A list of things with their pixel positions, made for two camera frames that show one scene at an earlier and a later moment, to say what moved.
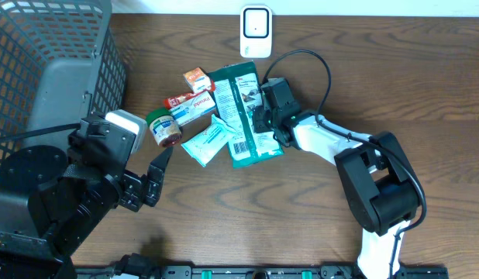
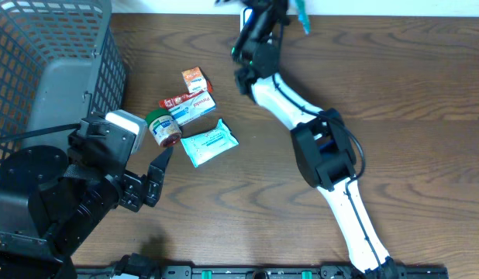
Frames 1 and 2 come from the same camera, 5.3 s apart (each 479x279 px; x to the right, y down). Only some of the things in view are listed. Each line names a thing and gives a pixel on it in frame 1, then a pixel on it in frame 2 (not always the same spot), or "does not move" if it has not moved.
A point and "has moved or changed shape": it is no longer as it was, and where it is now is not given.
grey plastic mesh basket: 53,63 does not move
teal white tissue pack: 209,142 has moved or changed shape
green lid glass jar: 165,129 does not move
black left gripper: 135,192 does not move
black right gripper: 259,113 → 279,8
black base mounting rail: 189,272 does not move
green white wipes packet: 237,91 → 302,15
